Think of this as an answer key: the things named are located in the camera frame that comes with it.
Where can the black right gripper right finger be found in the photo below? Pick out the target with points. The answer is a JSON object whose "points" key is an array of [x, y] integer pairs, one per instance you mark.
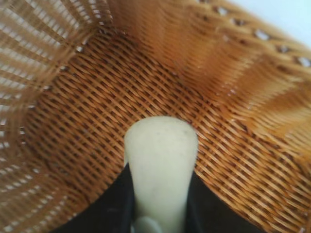
{"points": [[211, 213]]}

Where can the brown woven wicker basket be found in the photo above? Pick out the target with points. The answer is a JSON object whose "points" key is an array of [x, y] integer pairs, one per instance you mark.
{"points": [[150, 80]]}

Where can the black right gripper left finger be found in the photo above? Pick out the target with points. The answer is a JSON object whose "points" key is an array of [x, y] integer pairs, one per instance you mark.
{"points": [[104, 208]]}

